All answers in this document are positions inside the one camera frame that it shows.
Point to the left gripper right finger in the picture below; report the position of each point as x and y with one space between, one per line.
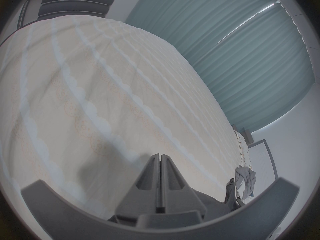
180 196

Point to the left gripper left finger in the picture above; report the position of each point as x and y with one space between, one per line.
147 191

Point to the black T-shirt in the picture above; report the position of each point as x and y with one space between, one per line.
212 204

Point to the pile of clothes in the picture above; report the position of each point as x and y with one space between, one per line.
246 179

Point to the bed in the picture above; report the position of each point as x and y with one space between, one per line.
125 71

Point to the white printed pillow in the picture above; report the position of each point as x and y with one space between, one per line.
242 149

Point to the grey bedside table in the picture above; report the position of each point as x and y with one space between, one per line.
247 135

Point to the blue-green curtain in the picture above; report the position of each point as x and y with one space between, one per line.
262 71
187 9

